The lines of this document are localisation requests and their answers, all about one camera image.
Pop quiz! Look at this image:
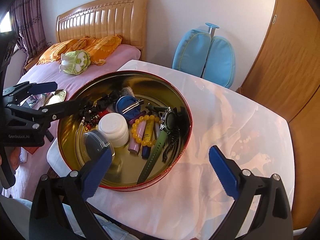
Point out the wooden wardrobe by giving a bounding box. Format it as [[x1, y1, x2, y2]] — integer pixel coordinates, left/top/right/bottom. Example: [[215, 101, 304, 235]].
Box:
[[238, 0, 319, 229]]

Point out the green cabbage plush toy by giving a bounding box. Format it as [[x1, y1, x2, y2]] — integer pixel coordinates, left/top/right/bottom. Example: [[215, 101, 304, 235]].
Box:
[[59, 50, 91, 75]]

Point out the gold tin lid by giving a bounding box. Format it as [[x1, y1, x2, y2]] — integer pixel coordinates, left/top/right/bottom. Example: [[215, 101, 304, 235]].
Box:
[[44, 89, 67, 106]]

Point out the pink lipstick tube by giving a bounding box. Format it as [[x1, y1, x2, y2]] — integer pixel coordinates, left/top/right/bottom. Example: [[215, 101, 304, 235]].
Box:
[[128, 120, 146, 154]]

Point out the light blue chair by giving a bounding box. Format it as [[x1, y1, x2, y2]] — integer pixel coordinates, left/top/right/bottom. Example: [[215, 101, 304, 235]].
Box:
[[172, 23, 236, 88]]

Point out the black pearl bow clip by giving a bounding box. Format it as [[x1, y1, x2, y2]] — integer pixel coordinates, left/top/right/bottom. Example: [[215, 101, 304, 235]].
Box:
[[79, 90, 120, 131]]

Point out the orange pillow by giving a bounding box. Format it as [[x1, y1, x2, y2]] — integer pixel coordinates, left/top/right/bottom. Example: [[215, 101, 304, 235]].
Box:
[[37, 35, 123, 66]]

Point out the clear round compact case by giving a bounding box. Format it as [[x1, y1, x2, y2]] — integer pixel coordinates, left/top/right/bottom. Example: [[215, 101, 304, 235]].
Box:
[[82, 129, 115, 161]]

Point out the wooden bed headboard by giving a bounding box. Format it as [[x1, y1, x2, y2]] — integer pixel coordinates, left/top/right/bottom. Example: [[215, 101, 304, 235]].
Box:
[[55, 0, 149, 61]]

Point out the white round jar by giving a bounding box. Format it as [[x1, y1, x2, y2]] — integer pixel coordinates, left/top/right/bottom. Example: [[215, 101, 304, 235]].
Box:
[[98, 113, 130, 148]]

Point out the purple curtain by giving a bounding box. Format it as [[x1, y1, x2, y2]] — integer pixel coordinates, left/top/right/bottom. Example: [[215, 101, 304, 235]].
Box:
[[9, 0, 47, 60]]

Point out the purple small tube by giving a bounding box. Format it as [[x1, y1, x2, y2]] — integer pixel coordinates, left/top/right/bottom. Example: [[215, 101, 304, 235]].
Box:
[[129, 111, 146, 125]]

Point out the yellow bead bracelet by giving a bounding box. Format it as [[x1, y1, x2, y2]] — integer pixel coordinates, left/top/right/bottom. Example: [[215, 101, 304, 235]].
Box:
[[131, 114, 161, 147]]

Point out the red lipstick case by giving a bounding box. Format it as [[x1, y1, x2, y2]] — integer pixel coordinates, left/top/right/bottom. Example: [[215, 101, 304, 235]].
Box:
[[97, 109, 109, 120]]

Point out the round gold tin box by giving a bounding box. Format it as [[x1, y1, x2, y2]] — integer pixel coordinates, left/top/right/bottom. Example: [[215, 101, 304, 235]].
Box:
[[57, 70, 193, 191]]

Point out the blue plush hair clip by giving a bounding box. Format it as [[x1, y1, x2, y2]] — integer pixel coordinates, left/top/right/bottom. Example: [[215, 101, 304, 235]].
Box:
[[115, 87, 144, 121]]

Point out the green digital wristwatch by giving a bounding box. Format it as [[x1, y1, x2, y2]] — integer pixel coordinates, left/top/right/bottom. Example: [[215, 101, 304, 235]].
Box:
[[137, 106, 176, 184]]

